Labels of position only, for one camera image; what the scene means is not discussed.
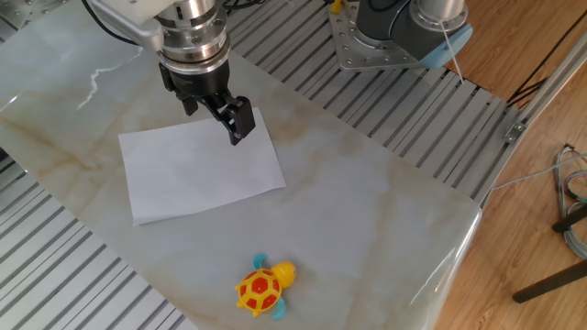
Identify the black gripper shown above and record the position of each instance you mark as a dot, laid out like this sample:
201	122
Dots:
197	82

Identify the white paper sheet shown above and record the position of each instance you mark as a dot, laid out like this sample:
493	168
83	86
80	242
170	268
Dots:
197	174

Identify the silver UR5 robot arm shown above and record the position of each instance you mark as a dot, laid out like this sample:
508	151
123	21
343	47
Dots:
195	39

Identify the marble pattern table mat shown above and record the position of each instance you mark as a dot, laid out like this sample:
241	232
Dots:
330	211

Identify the yellow plastic connector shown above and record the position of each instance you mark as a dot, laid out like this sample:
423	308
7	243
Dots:
336	5

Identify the yellow orange toy turtle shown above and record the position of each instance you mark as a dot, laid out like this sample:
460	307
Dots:
259	291

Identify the bolted silver corner plate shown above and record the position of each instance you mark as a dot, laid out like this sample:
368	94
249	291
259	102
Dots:
23	9

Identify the white zip tie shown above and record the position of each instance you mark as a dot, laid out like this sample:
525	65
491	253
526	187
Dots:
451	50

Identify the dark wooden chair leg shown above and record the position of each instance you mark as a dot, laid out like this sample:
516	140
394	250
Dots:
571	219
550	282

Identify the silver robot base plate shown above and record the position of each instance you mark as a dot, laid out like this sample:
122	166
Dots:
348	48

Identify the metal corner bracket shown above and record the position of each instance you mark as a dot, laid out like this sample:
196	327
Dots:
514	132

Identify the aluminium frame rail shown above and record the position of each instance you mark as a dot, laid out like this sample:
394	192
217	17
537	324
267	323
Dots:
550	82

